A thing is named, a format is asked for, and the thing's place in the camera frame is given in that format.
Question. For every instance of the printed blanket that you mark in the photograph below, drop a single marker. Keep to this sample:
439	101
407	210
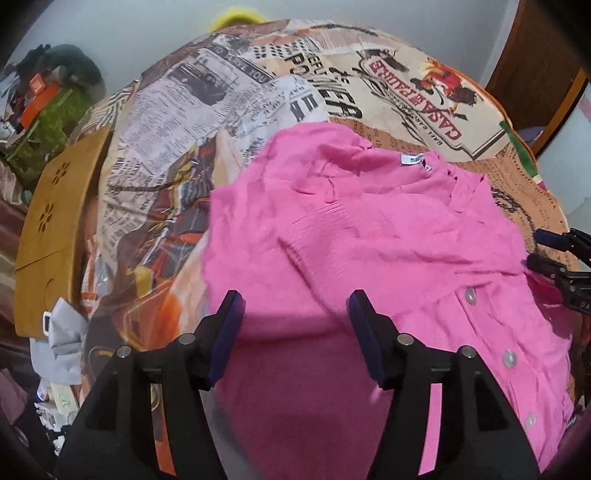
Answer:
323	69

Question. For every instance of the wooden lap desk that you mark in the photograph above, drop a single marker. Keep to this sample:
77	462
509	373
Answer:
55	217

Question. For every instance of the grey cloth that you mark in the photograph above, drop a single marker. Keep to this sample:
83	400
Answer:
64	341

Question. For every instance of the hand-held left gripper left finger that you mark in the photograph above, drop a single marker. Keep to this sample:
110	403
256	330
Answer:
227	341

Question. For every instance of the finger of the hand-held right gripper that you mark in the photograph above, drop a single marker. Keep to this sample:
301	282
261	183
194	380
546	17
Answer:
547	265
568	239

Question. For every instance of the green fabric storage box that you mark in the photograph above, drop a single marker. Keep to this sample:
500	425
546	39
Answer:
51	134

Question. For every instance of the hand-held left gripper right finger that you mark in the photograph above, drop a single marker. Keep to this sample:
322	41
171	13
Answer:
365	339

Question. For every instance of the small white device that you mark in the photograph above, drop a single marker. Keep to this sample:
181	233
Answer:
47	322

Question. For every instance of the brown wooden wardrobe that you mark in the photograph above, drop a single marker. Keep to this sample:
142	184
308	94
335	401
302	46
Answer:
540	69

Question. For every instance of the yellow foam tube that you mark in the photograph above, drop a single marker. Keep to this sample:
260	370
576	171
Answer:
235	16

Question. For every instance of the striped maroon curtain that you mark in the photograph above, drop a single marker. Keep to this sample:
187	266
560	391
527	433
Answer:
9	277

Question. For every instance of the pink button cardigan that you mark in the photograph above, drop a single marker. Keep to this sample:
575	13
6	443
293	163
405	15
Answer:
346	230

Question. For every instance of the grey plush toy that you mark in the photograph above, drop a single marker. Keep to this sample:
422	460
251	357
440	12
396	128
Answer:
78	62

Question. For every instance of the orange box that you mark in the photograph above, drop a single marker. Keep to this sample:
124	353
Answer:
37	99

